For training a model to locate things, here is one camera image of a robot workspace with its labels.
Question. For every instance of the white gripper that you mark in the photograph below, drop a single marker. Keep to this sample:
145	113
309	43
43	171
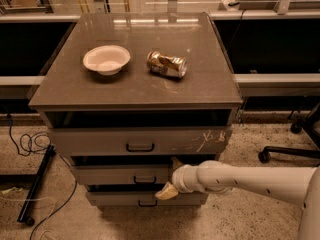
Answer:
180	180

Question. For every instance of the grey drawer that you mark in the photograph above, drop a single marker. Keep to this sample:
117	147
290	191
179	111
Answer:
143	199
140	141
123	174

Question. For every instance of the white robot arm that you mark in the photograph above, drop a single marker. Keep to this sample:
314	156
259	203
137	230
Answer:
296	185

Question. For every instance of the grey bottom drawer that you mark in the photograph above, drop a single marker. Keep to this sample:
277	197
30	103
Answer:
143	199

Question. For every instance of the grey drawer cabinet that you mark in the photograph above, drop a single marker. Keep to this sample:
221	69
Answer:
71	96

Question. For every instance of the grey top drawer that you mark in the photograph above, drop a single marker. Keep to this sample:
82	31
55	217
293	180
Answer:
140	141

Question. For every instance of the crushed gold soda can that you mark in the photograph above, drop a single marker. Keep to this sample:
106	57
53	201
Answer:
170	66

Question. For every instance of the black office chair base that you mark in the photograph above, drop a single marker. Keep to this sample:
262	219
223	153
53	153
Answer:
311	125

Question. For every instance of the black metal stand leg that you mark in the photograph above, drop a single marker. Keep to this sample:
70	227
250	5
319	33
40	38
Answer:
25	213

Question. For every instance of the grey metal rail frame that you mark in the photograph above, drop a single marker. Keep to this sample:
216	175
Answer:
260	84

